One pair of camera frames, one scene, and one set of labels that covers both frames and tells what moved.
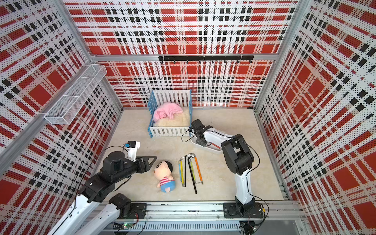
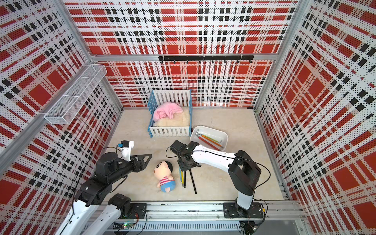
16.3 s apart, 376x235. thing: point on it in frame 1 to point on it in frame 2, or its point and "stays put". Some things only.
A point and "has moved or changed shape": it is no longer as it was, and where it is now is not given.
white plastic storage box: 214,141 stays put
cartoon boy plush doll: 163,172 stays put
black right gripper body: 201,142 to 184,165
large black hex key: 191,173 stays put
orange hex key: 199,170 has moved or changed shape
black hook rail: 206,58 stays put
